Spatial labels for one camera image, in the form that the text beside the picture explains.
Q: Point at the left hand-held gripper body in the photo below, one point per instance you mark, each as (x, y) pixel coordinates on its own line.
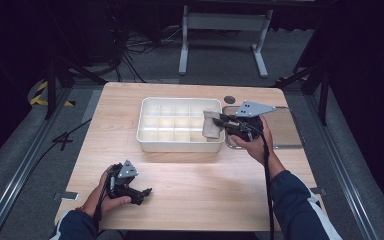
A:
(126, 171)

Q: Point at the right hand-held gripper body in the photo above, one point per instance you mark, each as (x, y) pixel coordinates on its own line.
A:
(251, 110)

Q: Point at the beige cloth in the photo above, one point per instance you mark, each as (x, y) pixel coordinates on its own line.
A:
(209, 128)

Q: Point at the white divided storage box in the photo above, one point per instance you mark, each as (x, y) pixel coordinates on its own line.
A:
(166, 146)

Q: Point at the person's left hand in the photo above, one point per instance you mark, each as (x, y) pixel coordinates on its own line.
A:
(101, 196)

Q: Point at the person's right hand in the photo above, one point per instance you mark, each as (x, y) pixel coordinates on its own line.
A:
(258, 150)

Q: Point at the black round table grommet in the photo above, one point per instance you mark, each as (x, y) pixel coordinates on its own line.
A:
(229, 99)

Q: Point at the brown metal-rimmed tray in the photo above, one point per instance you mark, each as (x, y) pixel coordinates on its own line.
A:
(283, 130)

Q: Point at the grey table edge tab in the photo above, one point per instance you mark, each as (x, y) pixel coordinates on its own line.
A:
(318, 191)
(66, 196)

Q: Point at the black floor tape mark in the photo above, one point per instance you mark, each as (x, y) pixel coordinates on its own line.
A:
(63, 140)

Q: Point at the black tripod stand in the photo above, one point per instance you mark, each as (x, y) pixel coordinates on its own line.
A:
(50, 93)
(323, 100)

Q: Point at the yellow black floor tape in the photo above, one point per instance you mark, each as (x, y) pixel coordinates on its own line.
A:
(36, 99)

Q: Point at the white metal stand frame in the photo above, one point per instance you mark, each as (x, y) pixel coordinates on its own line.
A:
(225, 21)

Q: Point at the aluminium floor rail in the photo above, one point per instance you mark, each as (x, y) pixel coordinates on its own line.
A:
(16, 180)
(343, 180)

